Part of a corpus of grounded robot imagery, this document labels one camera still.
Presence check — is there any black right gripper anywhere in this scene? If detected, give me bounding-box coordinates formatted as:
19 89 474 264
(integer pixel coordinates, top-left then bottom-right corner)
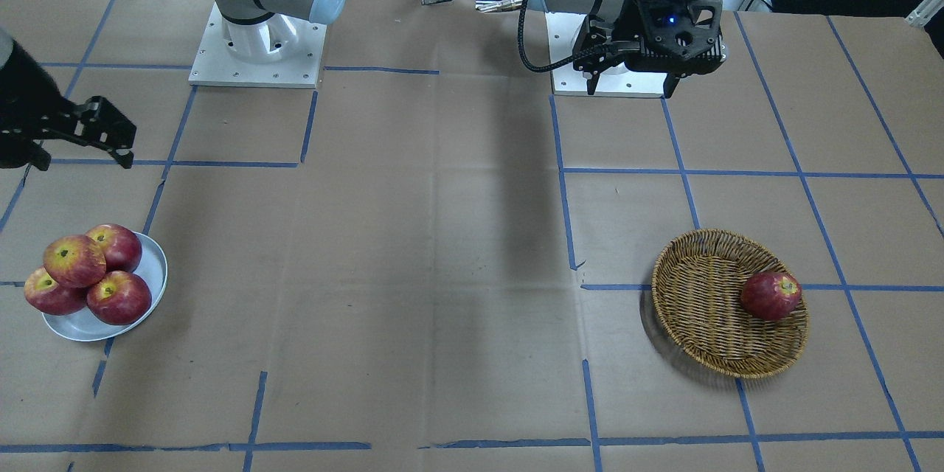
1 29 137 170

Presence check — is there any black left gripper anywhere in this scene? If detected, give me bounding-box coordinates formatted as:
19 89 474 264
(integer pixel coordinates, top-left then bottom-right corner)
571 0 727 99

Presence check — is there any red yellow apple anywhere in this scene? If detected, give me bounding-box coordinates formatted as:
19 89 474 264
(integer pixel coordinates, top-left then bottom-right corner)
43 235 107 288

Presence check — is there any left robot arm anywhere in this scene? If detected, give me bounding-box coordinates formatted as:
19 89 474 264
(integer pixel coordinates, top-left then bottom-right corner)
518 0 728 98

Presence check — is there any red apple on plate back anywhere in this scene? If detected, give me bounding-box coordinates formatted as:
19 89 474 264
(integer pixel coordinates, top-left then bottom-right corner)
85 223 144 271

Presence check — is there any red apple on plate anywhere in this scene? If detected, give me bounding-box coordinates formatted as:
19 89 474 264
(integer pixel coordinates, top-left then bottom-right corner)
86 271 152 325
24 267 86 316
85 223 144 271

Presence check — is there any red apple on plate front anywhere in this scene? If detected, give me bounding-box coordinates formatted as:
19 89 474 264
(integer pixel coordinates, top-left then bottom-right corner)
86 271 152 325

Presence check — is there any light blue plate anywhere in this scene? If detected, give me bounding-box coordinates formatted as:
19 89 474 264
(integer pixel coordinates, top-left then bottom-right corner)
43 232 168 342

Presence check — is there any woven wicker basket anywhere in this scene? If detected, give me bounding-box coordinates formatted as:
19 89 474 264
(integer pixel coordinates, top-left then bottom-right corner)
650 228 810 379

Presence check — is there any red apple in basket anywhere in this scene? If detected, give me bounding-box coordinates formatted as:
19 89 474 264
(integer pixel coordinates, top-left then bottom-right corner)
740 271 802 322

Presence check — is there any black camera cable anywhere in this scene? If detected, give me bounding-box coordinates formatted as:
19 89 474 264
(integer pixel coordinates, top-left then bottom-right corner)
516 0 642 74

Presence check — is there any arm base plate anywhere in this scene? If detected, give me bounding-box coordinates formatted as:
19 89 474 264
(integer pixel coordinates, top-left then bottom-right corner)
188 6 328 89
545 13 667 98

